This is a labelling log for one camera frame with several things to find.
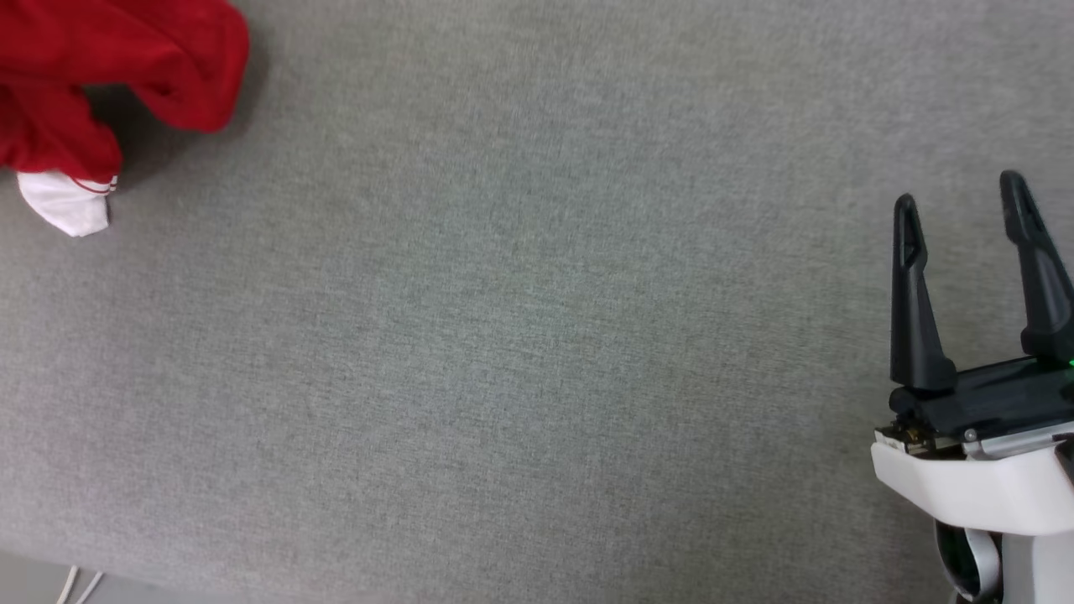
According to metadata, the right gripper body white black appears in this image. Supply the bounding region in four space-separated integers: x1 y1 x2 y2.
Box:
870 356 1074 538

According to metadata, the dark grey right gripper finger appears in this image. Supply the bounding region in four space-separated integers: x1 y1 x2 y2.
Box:
999 170 1074 367
889 194 958 397

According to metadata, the red and white garment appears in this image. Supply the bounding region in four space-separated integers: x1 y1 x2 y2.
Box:
0 0 251 238

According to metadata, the grey fabric sofa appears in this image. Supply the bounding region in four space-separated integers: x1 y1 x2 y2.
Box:
0 0 1074 604

